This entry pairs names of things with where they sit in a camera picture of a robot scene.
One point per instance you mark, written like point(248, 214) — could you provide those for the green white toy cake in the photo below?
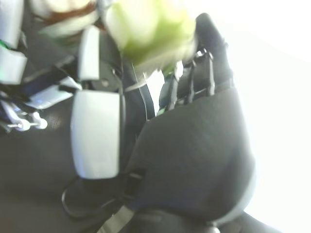
point(150, 31)

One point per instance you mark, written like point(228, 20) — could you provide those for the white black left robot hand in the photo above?
point(189, 157)

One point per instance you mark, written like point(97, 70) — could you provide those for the brown white toy cake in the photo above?
point(65, 17)

